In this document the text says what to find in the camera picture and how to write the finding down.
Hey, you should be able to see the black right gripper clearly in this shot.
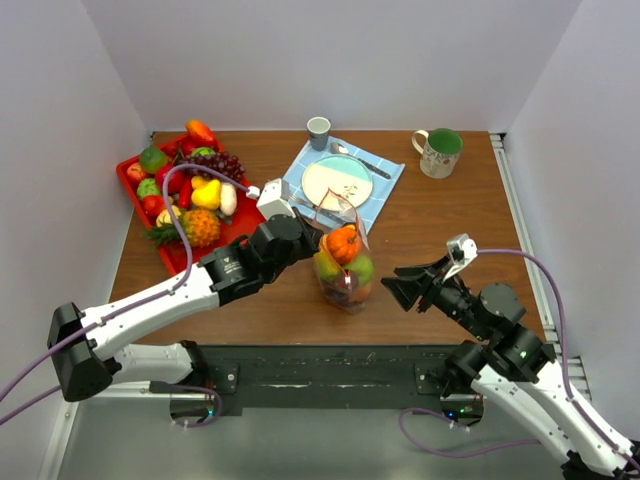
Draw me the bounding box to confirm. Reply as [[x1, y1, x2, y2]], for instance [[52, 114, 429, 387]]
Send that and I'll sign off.
[[379, 251, 489, 339]]

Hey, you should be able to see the orange yellow mango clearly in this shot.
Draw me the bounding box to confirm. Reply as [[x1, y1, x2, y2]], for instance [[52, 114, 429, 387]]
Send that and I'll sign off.
[[314, 235, 341, 282]]

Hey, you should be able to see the small orange pumpkin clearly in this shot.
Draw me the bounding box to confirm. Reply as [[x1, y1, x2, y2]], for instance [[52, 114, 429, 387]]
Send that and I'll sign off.
[[326, 224, 362, 265]]

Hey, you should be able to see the clear zip bag orange zipper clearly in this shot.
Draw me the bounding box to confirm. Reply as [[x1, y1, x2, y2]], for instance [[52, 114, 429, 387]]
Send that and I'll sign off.
[[313, 189, 375, 314]]

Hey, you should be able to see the dark purple plum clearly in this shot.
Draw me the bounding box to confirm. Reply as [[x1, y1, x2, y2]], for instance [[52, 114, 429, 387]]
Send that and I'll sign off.
[[331, 270, 359, 302]]

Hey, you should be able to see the dark red grape bunch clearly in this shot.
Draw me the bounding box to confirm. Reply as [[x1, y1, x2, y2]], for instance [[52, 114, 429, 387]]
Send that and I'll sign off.
[[174, 152, 245, 182]]

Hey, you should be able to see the orange peach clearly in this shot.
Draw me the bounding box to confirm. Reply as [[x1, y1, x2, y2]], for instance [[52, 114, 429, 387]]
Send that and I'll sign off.
[[350, 283, 372, 303]]

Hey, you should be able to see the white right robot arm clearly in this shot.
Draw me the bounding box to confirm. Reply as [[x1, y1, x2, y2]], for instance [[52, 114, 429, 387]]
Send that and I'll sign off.
[[381, 257, 639, 479]]

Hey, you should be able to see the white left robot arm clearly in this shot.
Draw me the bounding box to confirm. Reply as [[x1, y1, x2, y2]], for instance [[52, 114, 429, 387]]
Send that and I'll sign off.
[[49, 212, 323, 402]]

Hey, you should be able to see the metal fork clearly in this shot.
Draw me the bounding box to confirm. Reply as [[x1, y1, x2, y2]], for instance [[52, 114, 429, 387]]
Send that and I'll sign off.
[[289, 194, 347, 226]]

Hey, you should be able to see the small pineapple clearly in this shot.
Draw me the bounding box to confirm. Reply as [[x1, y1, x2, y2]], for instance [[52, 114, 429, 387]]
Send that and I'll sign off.
[[145, 209, 221, 248]]

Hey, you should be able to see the yellow bell pepper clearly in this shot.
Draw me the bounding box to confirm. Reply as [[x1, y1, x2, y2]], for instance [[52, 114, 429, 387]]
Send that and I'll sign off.
[[191, 176, 221, 211]]

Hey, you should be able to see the cream and teal plate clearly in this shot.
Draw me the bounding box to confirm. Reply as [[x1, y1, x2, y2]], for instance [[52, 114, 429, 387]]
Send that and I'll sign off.
[[301, 154, 374, 212]]

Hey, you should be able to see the red fruit tray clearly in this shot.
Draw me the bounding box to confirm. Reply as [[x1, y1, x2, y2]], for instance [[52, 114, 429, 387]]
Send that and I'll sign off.
[[116, 133, 264, 275]]

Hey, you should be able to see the metal spoon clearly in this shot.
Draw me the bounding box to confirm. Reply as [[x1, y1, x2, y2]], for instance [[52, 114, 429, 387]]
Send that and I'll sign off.
[[330, 142, 391, 179]]

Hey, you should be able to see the blue checked cloth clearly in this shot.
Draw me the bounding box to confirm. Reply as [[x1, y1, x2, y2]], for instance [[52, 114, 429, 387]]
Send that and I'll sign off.
[[283, 136, 405, 232]]

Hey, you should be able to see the green apple at tray back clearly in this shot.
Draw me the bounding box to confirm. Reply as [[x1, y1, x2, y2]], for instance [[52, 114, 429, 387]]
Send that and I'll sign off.
[[191, 147, 217, 156]]

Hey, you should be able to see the grey paper cup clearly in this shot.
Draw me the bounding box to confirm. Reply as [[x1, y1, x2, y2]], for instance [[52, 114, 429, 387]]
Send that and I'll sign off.
[[306, 116, 331, 151]]

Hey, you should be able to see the floral mug green inside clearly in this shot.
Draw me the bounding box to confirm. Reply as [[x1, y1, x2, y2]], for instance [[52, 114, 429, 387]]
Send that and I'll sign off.
[[411, 128, 464, 179]]

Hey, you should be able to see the red pomegranate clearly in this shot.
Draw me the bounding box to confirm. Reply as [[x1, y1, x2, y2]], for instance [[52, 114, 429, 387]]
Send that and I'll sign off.
[[179, 137, 199, 157]]

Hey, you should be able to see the red strawberry fruit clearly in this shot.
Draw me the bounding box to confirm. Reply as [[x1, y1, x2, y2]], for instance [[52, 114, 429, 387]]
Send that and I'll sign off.
[[141, 195, 166, 219]]

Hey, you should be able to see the green custard apple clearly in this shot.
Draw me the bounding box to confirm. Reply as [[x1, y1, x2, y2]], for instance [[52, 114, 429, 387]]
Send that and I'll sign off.
[[136, 178, 162, 201]]

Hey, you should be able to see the green lime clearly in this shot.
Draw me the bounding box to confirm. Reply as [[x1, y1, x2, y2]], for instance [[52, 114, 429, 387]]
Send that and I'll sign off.
[[138, 146, 169, 175]]

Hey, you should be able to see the red apple at tray left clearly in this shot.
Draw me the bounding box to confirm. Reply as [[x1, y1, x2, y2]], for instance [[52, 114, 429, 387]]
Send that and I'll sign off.
[[125, 161, 148, 187]]

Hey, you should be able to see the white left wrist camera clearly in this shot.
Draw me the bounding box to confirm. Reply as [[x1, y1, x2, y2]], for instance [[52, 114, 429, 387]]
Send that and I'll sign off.
[[246, 178, 295, 220]]

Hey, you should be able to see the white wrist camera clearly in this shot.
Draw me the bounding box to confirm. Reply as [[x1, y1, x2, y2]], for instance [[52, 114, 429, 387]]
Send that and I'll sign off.
[[444, 233, 478, 281], [246, 178, 295, 220]]

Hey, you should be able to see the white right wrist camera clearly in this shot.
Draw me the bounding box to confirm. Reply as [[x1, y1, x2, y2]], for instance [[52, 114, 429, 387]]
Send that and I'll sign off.
[[444, 233, 478, 281]]

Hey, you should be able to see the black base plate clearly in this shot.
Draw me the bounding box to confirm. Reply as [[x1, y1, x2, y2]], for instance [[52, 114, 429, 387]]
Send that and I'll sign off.
[[201, 345, 485, 424]]

